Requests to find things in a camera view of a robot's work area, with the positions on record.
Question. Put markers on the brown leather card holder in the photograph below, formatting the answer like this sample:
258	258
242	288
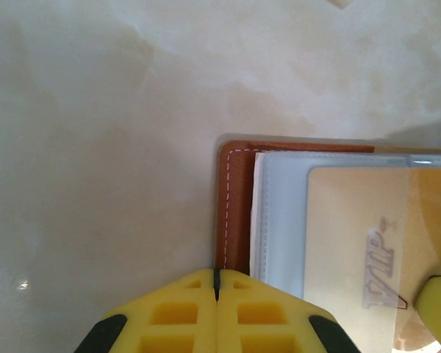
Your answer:
237	206

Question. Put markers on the gold VIP card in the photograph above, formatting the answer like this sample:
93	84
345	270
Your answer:
353	220

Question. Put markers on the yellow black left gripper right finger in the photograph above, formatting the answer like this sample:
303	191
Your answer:
264	312

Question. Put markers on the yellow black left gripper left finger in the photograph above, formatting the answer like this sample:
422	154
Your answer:
169	312

